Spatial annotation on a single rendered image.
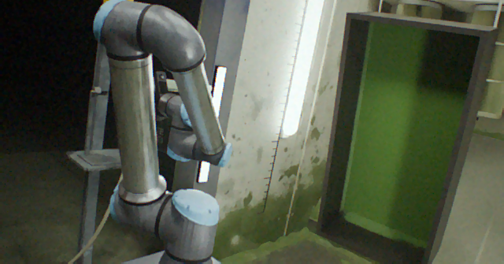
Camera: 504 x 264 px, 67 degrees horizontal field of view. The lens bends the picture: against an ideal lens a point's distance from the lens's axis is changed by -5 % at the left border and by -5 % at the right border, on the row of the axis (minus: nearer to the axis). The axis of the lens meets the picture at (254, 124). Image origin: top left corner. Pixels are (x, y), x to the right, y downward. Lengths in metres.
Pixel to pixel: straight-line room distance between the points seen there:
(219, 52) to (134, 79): 1.05
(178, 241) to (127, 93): 0.47
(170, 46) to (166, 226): 0.56
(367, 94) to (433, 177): 0.57
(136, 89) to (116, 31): 0.16
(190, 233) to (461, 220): 2.20
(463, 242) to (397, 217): 0.69
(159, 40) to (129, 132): 0.29
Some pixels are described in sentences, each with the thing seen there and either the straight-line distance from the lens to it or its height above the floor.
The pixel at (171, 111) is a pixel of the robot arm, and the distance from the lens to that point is 1.43.
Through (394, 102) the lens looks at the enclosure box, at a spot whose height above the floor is 1.26.
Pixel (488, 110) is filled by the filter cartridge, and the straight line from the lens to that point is 2.94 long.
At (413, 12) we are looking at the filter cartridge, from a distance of 3.13.
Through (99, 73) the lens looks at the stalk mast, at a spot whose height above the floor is 1.16.
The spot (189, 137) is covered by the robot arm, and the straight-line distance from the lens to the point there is 1.41.
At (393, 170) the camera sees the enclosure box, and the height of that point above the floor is 0.88.
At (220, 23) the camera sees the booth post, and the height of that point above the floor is 1.49.
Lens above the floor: 1.39
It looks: 11 degrees down
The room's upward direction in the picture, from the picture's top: 11 degrees clockwise
